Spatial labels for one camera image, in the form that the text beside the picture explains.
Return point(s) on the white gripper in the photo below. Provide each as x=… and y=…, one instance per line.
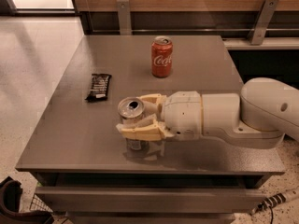
x=182, y=114

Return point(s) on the silver redbull can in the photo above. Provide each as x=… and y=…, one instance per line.
x=131, y=111

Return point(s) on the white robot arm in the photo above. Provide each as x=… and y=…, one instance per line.
x=260, y=116

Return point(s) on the red coca-cola can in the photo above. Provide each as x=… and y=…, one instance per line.
x=161, y=56

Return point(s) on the black candy bar wrapper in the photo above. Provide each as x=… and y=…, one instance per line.
x=99, y=87

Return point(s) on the grey cabinet drawer front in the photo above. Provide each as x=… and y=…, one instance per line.
x=149, y=200

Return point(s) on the left metal bracket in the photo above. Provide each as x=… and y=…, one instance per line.
x=124, y=17

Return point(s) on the metal bracket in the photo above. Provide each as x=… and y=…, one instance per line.
x=124, y=17
x=257, y=33

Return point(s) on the right metal bracket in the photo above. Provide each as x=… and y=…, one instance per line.
x=257, y=33

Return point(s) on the wire basket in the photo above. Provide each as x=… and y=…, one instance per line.
x=37, y=204

